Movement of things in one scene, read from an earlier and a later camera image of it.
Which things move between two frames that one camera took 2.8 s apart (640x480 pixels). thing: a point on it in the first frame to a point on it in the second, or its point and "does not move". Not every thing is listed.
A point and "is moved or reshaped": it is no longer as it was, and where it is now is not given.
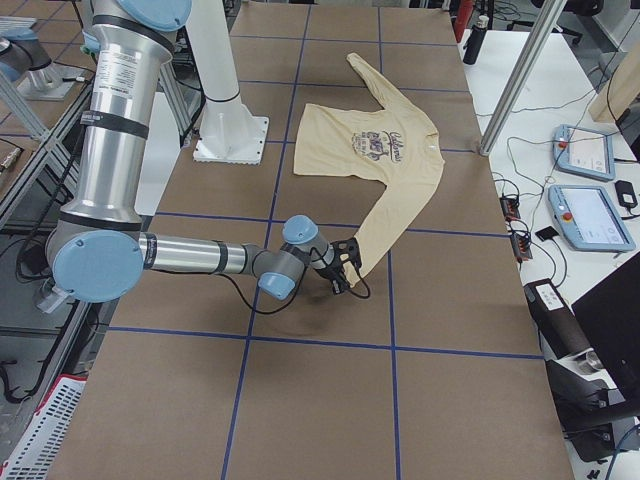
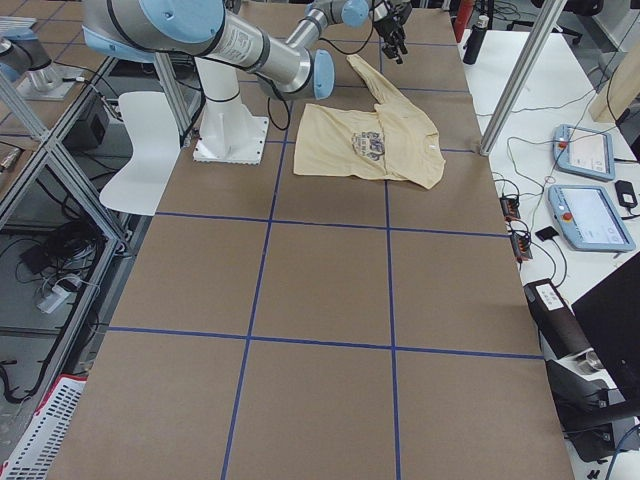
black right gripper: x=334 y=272 to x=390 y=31
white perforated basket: x=34 y=454 does not move
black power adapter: x=627 y=188 does not move
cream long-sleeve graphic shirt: x=389 y=144 is moved or reshaped
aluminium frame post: x=524 y=73 does not move
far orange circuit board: x=511 y=208 does not move
